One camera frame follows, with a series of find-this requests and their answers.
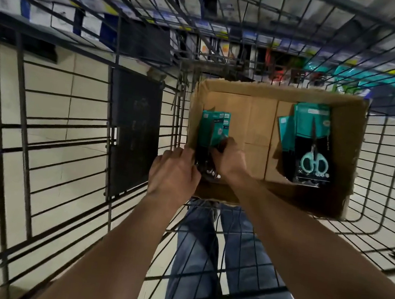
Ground black cart seat flap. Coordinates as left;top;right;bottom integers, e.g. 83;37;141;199
93;67;170;204

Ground teal scissors packet bundle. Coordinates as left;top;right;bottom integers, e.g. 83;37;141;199
191;108;234;182

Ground brown cardboard box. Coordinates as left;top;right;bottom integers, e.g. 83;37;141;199
176;71;371;223

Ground person's left hand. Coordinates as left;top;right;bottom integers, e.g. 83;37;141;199
145;140;206;208

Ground scissors packet with teal handles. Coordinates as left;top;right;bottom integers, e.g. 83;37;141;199
283;100;344;190

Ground person's right hand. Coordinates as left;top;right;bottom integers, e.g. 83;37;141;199
206;134;255;186

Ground person's right forearm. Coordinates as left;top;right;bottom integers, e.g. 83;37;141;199
207;168;395;299

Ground person's blue jeans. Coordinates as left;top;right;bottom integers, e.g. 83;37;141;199
161;196;340;299

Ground person's left forearm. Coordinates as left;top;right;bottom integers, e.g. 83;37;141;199
30;170;196;299

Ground teal black scissors packet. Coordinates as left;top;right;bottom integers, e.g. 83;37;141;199
270;113;303;179

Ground row of teal shelf packets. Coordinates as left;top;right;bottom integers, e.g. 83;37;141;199
299;36;395;98

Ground row of white blue boxes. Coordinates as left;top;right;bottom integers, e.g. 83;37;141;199
0;0;125;53

